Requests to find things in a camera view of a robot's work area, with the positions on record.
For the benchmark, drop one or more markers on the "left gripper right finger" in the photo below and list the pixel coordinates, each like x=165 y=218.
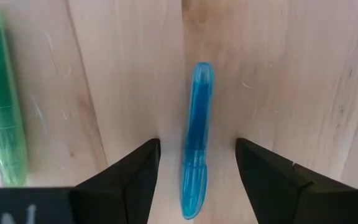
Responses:
x=269 y=186

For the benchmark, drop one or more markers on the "green translucent marker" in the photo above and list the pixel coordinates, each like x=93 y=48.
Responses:
x=0 y=102

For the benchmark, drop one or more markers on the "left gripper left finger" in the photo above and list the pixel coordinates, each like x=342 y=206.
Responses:
x=126 y=186

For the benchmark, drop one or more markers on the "blue translucent marker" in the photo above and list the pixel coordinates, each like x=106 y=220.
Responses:
x=197 y=130

